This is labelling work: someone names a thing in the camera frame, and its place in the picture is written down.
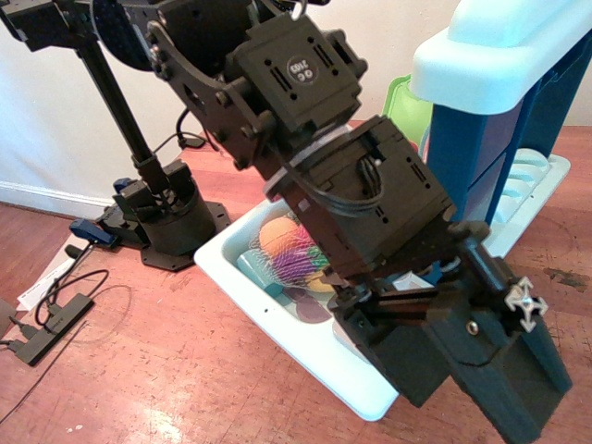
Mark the green plastic toy lid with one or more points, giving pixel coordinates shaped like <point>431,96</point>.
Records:
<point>409,113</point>

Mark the white paper sheet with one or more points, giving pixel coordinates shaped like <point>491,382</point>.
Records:
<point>58,265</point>

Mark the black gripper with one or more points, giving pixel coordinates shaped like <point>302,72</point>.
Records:
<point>517,386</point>

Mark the mesh bag of toy food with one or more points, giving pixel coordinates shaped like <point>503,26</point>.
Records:
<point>284,249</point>

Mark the white toy sink basin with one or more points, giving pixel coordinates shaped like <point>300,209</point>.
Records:
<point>301,327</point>

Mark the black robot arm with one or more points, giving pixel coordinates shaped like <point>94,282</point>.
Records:
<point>417,293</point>

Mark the blue toy kitchen set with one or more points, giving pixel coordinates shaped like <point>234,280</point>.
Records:
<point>502,75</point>

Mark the black USB hub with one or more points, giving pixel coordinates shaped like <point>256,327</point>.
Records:
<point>60,323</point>

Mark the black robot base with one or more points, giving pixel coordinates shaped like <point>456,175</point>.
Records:
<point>162,214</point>

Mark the blue clamp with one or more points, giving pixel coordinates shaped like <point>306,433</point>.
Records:
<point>85,229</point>

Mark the white toy dish rack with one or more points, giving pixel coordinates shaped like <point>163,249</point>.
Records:
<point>532,179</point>

